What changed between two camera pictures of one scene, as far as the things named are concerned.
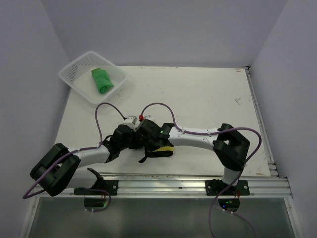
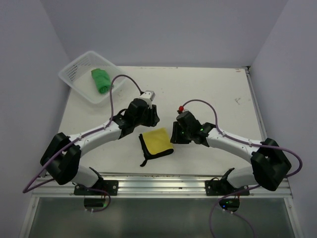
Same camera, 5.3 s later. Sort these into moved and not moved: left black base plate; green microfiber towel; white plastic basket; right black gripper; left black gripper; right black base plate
Moved: right black gripper; left black gripper
Not moved: left black base plate; green microfiber towel; white plastic basket; right black base plate
